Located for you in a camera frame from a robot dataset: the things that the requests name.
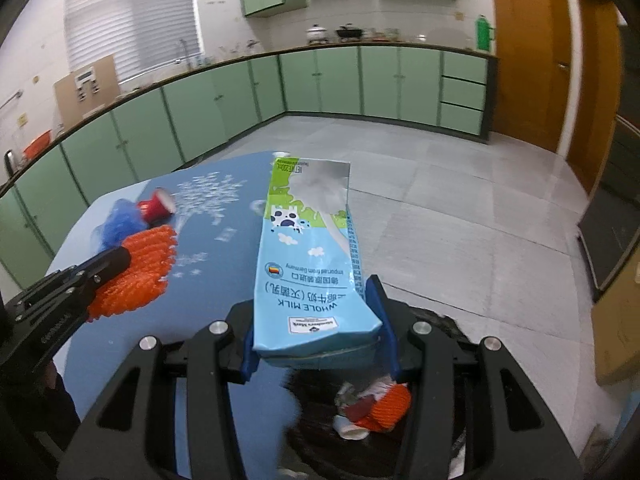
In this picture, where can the black wok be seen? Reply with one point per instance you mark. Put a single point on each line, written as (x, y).
(348, 32)

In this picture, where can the orange basin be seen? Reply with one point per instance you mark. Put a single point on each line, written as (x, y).
(37, 144)

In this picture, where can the white paper cup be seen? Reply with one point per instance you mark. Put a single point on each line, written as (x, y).
(350, 429)

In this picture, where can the blue green milk carton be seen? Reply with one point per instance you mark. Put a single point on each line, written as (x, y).
(310, 270)

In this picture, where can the metal kettle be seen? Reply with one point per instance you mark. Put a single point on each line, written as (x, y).
(10, 162)

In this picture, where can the wall towel bar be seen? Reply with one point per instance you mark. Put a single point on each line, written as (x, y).
(11, 100)

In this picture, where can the cardboard box with white print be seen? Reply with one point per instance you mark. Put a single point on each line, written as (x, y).
(70, 105)

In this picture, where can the metal faucet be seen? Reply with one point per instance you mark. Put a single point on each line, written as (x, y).
(184, 50)

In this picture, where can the red paper cup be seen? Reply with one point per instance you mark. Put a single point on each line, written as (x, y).
(156, 206)

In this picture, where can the black bag-lined trash bin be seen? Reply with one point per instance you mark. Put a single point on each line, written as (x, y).
(320, 440)

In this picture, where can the blue mesh net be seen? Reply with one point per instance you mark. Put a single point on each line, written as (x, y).
(120, 222)

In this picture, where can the white window blind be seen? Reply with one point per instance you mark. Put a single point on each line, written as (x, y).
(130, 20)

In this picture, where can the wooden door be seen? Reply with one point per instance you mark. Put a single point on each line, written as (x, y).
(530, 50)
(597, 100)

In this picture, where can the green thermos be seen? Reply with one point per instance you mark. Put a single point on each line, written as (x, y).
(483, 35)

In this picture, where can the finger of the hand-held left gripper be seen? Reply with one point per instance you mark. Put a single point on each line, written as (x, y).
(100, 267)
(50, 337)

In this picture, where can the dark cabinet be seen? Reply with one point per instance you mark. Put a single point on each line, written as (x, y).
(615, 220)

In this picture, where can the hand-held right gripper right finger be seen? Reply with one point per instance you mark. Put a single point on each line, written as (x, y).
(382, 320)

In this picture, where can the blue printed tablecloth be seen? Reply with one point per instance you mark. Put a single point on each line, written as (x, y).
(215, 270)

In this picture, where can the plain cardboard box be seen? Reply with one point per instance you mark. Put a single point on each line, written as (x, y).
(620, 330)

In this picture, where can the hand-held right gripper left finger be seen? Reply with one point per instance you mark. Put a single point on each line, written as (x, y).
(248, 362)

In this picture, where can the white cooking pot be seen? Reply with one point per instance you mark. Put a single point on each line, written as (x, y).
(316, 34)

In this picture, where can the green base cabinets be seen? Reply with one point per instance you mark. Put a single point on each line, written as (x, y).
(200, 110)

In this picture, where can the orange foam net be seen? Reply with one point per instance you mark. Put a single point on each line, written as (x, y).
(145, 270)

